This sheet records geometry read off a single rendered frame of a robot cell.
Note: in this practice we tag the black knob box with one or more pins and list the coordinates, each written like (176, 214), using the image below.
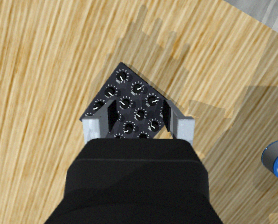
(139, 105)

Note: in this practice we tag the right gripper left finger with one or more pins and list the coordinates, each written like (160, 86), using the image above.
(98, 125)

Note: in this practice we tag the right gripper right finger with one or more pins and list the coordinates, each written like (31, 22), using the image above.
(180, 126)

